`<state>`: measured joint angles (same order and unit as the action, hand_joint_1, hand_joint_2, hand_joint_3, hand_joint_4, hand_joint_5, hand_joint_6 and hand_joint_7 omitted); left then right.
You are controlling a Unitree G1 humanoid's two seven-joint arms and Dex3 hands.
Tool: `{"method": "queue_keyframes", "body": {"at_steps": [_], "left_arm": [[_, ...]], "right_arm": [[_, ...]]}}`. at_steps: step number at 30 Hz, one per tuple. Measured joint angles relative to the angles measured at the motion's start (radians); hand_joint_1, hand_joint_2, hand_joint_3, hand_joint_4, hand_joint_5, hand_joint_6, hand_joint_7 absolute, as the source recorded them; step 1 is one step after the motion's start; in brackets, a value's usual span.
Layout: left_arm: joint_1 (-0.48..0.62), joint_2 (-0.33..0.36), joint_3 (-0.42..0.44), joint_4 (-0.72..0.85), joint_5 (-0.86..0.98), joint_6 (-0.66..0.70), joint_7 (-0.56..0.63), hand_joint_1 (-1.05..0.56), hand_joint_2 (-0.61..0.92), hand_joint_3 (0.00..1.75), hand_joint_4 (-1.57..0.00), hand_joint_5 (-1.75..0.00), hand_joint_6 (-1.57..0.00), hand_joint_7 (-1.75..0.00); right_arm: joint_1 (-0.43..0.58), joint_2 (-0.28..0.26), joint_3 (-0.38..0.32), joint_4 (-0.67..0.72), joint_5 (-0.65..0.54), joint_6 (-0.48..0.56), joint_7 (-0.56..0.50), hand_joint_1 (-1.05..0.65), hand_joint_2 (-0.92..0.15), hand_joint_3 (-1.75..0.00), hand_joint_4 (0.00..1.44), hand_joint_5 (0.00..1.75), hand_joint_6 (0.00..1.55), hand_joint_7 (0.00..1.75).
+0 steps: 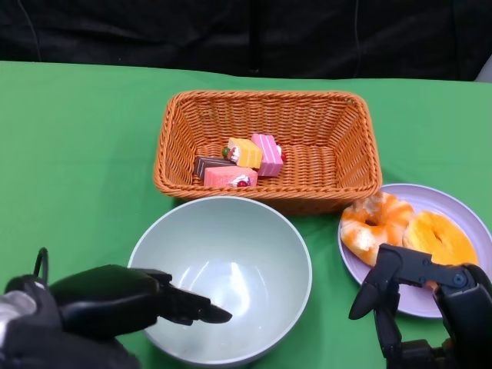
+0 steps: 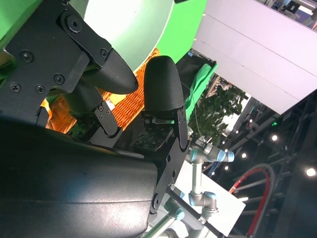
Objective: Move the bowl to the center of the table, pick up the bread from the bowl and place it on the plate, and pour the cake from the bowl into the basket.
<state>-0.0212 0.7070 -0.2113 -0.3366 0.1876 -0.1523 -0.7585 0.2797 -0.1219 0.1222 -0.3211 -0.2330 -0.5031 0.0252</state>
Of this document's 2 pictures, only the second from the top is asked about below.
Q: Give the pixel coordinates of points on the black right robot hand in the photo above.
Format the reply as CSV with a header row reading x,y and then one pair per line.
x,y
74,186

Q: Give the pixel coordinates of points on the pale grey-green bowl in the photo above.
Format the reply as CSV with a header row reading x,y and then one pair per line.
x,y
133,29

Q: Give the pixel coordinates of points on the silver blue-capped robot arm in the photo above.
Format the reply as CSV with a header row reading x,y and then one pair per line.
x,y
210,200

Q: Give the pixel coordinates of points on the orange wicker basket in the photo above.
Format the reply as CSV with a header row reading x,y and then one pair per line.
x,y
131,104

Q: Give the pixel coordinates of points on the white flat table panel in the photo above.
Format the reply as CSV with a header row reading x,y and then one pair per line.
x,y
223,196

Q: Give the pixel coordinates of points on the green leafy plant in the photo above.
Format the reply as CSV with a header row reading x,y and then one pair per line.
x,y
218,111

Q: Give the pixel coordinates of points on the draped plain green cloth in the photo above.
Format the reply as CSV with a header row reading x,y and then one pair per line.
x,y
200,81

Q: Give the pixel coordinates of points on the green tablecloth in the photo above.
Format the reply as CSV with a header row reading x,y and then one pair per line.
x,y
185,27

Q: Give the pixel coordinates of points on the red and black hoop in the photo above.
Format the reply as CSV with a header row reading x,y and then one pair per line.
x,y
268,178

